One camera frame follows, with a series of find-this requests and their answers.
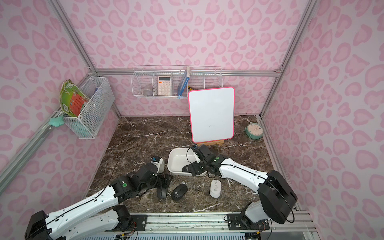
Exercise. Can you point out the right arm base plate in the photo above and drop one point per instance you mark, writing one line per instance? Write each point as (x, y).
(237, 222)

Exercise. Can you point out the clear glass jar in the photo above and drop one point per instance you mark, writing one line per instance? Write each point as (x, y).
(147, 91)

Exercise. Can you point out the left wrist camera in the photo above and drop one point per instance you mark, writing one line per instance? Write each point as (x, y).
(156, 159)

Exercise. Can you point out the white plastic storage box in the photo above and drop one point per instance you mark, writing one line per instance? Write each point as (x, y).
(185, 162)

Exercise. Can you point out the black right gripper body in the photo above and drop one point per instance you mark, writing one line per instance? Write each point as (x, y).
(195, 167)

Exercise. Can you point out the pink framed whiteboard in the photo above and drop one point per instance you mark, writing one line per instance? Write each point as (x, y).
(212, 113)

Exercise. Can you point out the white computer mouse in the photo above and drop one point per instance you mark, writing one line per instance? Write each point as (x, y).
(215, 189)

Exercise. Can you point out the green red snack bag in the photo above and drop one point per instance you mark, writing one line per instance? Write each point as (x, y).
(72, 99)

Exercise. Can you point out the mint green alarm clock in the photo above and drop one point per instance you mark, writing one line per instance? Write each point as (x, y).
(254, 131)

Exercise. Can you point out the mint green clip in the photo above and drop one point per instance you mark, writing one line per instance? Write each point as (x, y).
(56, 122)

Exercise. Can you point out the white mesh side basket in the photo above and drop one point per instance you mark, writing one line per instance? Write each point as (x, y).
(87, 125)

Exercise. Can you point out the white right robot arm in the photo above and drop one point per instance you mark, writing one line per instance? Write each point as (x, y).
(276, 198)

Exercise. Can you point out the black Lecoo computer mouse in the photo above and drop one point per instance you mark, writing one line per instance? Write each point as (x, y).
(179, 192)

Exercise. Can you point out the wooden whiteboard stand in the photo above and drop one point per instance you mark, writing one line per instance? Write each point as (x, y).
(212, 143)

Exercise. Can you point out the aluminium front rail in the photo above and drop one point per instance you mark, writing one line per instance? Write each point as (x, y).
(182, 223)

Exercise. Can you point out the grey lilac computer mouse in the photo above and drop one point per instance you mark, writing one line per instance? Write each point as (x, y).
(160, 166)

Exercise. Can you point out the pink calculator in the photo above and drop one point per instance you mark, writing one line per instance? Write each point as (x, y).
(164, 85)

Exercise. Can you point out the blue book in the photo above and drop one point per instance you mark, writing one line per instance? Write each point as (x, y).
(184, 82)

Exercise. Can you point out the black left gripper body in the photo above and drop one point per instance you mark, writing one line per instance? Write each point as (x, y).
(163, 181)

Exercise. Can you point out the white wire wall shelf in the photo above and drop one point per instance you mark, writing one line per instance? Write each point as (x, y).
(200, 78)

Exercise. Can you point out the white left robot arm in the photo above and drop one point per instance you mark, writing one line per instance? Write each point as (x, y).
(103, 211)

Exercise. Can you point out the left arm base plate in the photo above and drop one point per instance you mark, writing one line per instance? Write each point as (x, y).
(138, 222)

